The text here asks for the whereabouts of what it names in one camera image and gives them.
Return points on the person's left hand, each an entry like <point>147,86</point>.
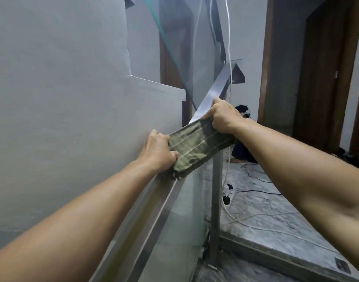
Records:
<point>156,151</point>

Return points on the person's right hand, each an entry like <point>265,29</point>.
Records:
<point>226,115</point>

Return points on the person's right thumb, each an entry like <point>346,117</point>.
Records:
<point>206,115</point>

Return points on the person's left thumb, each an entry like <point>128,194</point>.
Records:
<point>159,134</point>

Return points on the green striped cleaning cloth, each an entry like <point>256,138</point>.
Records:
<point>194,146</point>

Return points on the person's right forearm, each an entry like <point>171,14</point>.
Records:
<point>300,173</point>

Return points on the person's left forearm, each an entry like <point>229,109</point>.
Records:
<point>76,226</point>

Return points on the steel stair handrail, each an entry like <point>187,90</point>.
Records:
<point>214,88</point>

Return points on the green-edged glass panel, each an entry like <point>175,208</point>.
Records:
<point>182,41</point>

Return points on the white power strip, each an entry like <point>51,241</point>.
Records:
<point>227,196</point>

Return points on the clear glass railing panel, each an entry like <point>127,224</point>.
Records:
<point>179,232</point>

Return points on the dark wooden door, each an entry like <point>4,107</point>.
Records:
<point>323,79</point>

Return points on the pile of dark items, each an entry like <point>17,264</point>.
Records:
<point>351,158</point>

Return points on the black square floor plate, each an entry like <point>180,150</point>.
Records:
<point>342,265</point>

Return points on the brown wooden door frame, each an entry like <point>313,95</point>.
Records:
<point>265,55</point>

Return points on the steel railing post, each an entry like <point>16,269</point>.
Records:
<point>216,202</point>

